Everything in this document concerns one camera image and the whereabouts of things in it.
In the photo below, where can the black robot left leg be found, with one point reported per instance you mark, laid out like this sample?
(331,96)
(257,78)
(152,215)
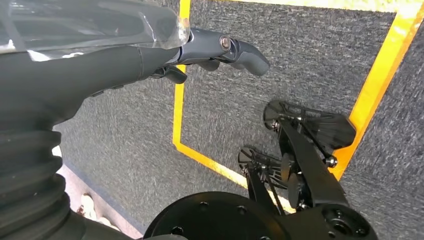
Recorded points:
(308,179)

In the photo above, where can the black robot leg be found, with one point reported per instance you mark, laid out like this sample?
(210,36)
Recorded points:
(308,179)
(256,180)

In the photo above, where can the black robot right leg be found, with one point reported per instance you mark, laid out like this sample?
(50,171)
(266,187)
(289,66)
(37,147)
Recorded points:
(256,180)

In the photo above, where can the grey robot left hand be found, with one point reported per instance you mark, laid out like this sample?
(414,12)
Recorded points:
(66,73)

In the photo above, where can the yellow floor tape square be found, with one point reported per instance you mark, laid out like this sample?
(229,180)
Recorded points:
(377,76)

